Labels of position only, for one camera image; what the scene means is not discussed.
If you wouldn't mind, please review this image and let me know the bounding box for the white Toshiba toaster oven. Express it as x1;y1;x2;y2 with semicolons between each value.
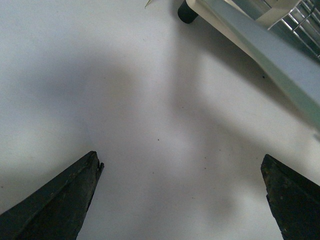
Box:
177;0;320;129

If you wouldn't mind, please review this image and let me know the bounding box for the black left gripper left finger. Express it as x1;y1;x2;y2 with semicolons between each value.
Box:
0;151;104;240

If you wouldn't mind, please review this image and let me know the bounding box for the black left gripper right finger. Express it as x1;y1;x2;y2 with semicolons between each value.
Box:
260;154;320;240

